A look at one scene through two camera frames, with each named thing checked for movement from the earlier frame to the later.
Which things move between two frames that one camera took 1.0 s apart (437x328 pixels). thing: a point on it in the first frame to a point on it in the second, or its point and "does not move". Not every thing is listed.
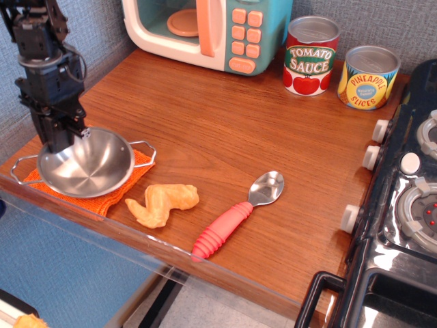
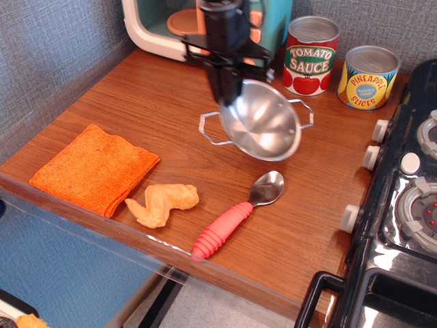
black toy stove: (390, 279) does not move
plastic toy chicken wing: (161, 199) does not move
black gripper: (52, 89) to (227, 42)
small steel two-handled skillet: (87, 167) to (260, 121)
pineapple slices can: (368, 77) does not move
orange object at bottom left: (29, 320) does not move
